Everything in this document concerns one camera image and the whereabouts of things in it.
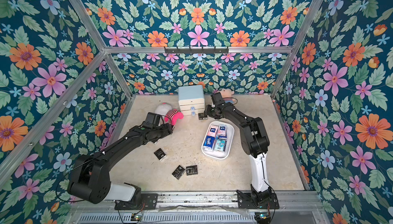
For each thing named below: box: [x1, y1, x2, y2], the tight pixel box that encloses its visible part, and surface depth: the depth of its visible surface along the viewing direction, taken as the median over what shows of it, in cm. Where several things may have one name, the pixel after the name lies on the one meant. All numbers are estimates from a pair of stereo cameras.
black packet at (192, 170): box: [186, 165, 199, 176], surface depth 83 cm
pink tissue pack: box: [206, 124, 219, 142], surface depth 94 cm
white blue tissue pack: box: [217, 123, 228, 140], surface depth 95 cm
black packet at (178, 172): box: [171, 164, 185, 181], surface depth 83 cm
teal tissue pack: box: [214, 139, 226, 152], surface depth 88 cm
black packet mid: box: [153, 147, 167, 162], surface depth 89 cm
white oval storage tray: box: [201, 120, 235, 161], surface depth 92 cm
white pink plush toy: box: [154, 102, 185, 126], surface depth 103 cm
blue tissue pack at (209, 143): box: [203, 135, 216, 152], surface depth 90 cm
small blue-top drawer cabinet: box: [178, 84, 206, 116], surface depth 103 cm
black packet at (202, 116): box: [198, 113, 208, 121], surface depth 107 cm
